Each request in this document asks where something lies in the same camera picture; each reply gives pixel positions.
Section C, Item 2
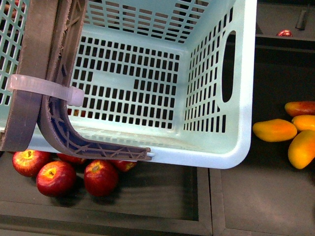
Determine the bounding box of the black fruit display tray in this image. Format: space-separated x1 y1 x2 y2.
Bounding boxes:
0 0 315 236

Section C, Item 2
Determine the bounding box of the yellow mango right edge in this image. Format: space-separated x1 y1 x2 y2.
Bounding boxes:
291 115 315 132

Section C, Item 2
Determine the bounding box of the red apple front middle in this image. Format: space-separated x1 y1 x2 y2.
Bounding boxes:
84 160 119 197

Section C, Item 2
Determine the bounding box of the red apple under basket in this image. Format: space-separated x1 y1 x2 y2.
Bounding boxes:
109 160 137 173

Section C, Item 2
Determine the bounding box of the light teal plastic basket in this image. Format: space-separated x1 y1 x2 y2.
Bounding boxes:
0 0 258 171

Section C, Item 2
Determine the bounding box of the white zip tie left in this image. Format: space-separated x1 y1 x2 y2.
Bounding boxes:
7 74 85 107

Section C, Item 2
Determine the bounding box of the yellow mango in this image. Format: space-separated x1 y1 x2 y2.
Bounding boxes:
252 119 297 142
288 130 315 169

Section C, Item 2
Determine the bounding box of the brown basket handle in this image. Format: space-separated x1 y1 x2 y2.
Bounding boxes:
0 0 150 161

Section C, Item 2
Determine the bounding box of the yellow mango front left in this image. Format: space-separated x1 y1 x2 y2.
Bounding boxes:
252 119 297 142

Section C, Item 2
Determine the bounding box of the red apple front left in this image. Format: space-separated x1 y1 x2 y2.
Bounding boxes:
36 161 77 197

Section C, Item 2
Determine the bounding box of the yellow mango lower right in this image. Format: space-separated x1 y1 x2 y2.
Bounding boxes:
288 130 315 169

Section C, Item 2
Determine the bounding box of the red orange mango top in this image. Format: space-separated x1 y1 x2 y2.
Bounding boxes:
284 101 315 117

